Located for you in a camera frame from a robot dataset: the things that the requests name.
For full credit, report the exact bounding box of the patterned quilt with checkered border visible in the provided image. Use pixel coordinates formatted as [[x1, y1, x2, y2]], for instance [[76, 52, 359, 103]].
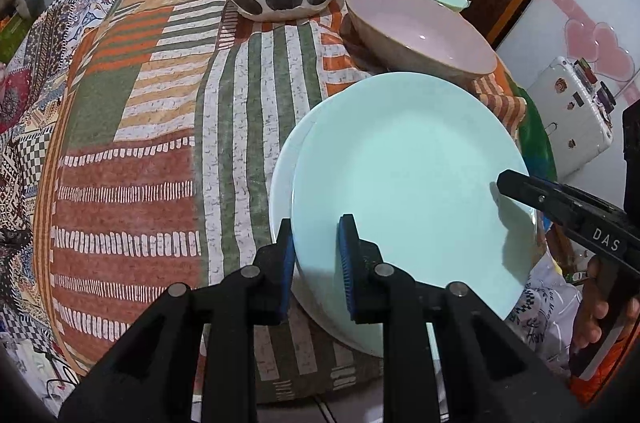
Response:
[[0, 0, 126, 379]]

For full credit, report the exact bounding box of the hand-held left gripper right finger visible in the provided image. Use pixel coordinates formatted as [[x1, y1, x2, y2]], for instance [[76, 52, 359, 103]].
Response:
[[337, 214, 576, 423]]

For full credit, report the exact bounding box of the pink bowl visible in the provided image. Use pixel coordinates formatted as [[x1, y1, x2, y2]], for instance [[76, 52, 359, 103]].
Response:
[[345, 0, 498, 81]]

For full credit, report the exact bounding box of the white printed plastic bag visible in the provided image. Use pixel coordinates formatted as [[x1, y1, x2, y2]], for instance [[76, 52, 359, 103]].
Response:
[[505, 248, 583, 354]]

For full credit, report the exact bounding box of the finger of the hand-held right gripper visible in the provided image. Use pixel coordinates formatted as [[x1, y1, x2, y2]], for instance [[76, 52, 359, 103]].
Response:
[[496, 169, 626, 236]]

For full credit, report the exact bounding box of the person's right hand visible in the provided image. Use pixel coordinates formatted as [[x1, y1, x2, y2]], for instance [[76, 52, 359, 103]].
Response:
[[571, 255, 610, 353]]

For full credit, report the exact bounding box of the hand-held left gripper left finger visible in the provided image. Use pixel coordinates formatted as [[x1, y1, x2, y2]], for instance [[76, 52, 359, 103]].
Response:
[[57, 218, 297, 423]]

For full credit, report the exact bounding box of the white plate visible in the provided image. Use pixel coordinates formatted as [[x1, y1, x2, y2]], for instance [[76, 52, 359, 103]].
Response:
[[269, 105, 386, 359]]

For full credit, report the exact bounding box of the striped patchwork blanket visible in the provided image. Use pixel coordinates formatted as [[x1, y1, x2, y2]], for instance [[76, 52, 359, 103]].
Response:
[[32, 0, 558, 404]]

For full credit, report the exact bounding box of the green box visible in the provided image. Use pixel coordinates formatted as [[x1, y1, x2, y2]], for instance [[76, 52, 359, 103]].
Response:
[[0, 15, 26, 64]]

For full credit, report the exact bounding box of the white case with stickers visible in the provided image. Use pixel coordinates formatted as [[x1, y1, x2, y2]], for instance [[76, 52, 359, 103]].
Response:
[[525, 55, 615, 181]]

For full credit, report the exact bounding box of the mint green plate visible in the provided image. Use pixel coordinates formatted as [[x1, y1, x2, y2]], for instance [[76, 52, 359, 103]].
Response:
[[290, 72, 538, 356]]

